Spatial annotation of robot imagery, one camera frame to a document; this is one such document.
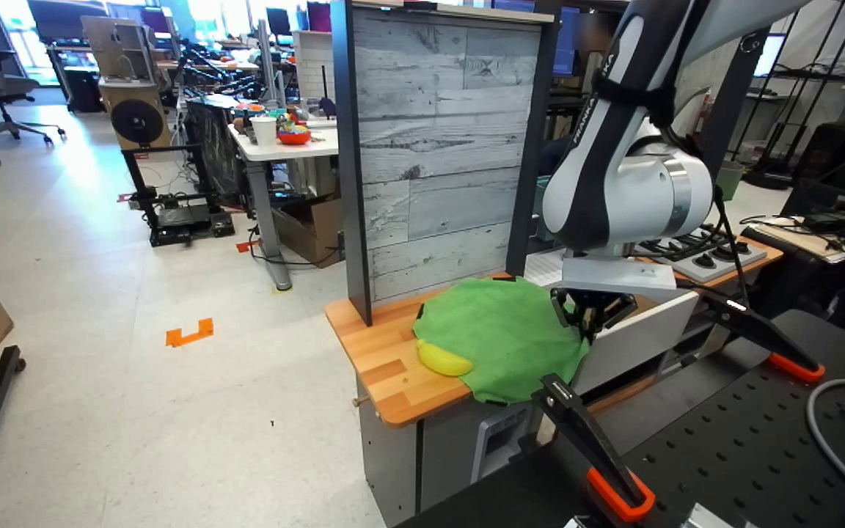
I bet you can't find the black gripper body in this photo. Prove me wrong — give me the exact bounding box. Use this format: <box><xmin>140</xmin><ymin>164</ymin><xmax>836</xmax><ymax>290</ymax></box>
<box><xmin>548</xmin><ymin>283</ymin><xmax>642</xmax><ymax>319</ymax></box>

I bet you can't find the green towel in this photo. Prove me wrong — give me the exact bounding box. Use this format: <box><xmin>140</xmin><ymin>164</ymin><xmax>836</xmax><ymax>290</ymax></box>
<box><xmin>412</xmin><ymin>277</ymin><xmax>595</xmax><ymax>407</ymax></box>

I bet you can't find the white sink unit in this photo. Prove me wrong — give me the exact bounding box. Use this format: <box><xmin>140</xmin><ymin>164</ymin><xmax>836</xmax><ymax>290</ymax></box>
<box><xmin>573</xmin><ymin>288</ymin><xmax>707</xmax><ymax>400</ymax></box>

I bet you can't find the wooden side table with devices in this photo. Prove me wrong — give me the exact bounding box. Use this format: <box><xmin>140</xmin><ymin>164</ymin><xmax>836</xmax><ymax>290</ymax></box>
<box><xmin>633</xmin><ymin>227</ymin><xmax>789</xmax><ymax>293</ymax></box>

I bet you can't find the small yellow toy fruit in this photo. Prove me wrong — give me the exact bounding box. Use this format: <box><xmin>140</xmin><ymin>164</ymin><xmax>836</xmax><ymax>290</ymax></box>
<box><xmin>413</xmin><ymin>337</ymin><xmax>479</xmax><ymax>382</ymax></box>

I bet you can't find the wooden butcher block countertop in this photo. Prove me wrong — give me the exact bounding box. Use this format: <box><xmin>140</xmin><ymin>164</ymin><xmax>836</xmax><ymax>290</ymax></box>
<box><xmin>324</xmin><ymin>286</ymin><xmax>475</xmax><ymax>431</ymax></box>

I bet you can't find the grey cabinet under countertop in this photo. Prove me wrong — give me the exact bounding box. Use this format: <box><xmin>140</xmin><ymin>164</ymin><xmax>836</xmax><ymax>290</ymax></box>
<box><xmin>353</xmin><ymin>385</ymin><xmax>555</xmax><ymax>528</ymax></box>

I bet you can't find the grey wood plank backdrop panel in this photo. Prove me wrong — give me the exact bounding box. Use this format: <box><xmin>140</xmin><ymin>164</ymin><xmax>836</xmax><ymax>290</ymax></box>
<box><xmin>328</xmin><ymin>0</ymin><xmax>569</xmax><ymax>328</ymax></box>

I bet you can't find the cardboard box under desk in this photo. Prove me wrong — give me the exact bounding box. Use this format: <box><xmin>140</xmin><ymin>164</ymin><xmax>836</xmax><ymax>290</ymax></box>
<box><xmin>271</xmin><ymin>195</ymin><xmax>349</xmax><ymax>271</ymax></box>

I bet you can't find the person with dark hair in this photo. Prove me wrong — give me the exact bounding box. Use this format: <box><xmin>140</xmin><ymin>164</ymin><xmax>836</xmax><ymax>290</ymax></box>
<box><xmin>579</xmin><ymin>5</ymin><xmax>623</xmax><ymax>64</ymax></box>

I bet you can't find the black mesh chair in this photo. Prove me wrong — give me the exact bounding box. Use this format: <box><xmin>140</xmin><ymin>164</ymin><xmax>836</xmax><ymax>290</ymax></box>
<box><xmin>781</xmin><ymin>121</ymin><xmax>845</xmax><ymax>221</ymax></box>

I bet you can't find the red bowl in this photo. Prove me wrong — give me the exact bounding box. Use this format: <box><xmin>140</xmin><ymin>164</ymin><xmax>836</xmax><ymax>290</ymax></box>
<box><xmin>275</xmin><ymin>124</ymin><xmax>316</xmax><ymax>149</ymax></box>

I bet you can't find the small white desk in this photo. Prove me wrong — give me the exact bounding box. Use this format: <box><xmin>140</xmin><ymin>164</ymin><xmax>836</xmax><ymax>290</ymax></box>
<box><xmin>224</xmin><ymin>115</ymin><xmax>343</xmax><ymax>293</ymax></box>

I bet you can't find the white cup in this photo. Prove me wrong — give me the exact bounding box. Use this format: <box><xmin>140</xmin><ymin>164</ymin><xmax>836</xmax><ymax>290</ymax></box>
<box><xmin>249</xmin><ymin>112</ymin><xmax>280</xmax><ymax>146</ymax></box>

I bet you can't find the orange floor marker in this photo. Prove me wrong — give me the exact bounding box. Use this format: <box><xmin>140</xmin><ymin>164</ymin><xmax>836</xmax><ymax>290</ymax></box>
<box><xmin>162</xmin><ymin>313</ymin><xmax>217</xmax><ymax>352</ymax></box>

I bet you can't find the black filament spool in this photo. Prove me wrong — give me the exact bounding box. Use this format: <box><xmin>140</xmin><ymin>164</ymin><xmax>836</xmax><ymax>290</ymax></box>
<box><xmin>108</xmin><ymin>98</ymin><xmax>167</xmax><ymax>149</ymax></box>

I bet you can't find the dark swivel chair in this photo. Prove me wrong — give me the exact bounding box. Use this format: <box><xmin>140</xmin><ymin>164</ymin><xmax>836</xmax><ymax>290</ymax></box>
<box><xmin>0</xmin><ymin>44</ymin><xmax>70</xmax><ymax>149</ymax></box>

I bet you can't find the black clamp with orange handle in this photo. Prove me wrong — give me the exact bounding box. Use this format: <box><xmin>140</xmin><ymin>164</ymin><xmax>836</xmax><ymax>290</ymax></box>
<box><xmin>533</xmin><ymin>374</ymin><xmax>661</xmax><ymax>528</ymax></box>
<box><xmin>692</xmin><ymin>286</ymin><xmax>830</xmax><ymax>388</ymax></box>

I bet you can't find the black frame 3D printer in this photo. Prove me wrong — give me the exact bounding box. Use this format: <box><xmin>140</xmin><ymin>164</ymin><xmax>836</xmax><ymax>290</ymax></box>
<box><xmin>118</xmin><ymin>143</ymin><xmax>239</xmax><ymax>250</ymax></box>

